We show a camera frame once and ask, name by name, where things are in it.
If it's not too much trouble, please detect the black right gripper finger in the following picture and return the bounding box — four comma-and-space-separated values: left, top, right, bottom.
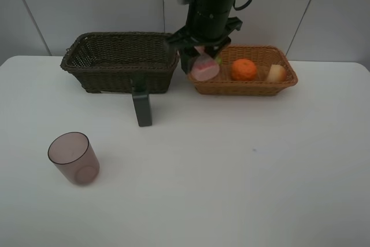
179, 47, 199, 74
204, 37, 231, 59

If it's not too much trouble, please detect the green lime fruit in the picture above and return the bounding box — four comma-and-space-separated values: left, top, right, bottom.
215, 53, 223, 65

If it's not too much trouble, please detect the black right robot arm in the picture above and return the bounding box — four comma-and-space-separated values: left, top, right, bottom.
166, 0, 252, 74

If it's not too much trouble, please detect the orange mandarin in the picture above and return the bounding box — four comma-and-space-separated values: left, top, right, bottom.
231, 58, 257, 81

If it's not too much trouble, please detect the light brown wicker basket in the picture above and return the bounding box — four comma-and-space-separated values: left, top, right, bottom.
188, 45, 298, 96

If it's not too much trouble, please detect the pink detergent bottle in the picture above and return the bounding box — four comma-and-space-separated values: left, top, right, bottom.
190, 46, 220, 82

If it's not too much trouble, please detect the translucent brown plastic cup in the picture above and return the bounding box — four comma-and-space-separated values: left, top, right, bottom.
47, 132, 100, 186

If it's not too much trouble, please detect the dark brown wicker basket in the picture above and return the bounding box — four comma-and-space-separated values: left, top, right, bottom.
60, 32, 179, 94

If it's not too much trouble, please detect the red orange apple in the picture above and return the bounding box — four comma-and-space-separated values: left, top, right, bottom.
265, 64, 287, 82

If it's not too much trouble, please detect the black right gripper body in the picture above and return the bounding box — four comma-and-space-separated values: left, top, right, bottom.
165, 17, 242, 49

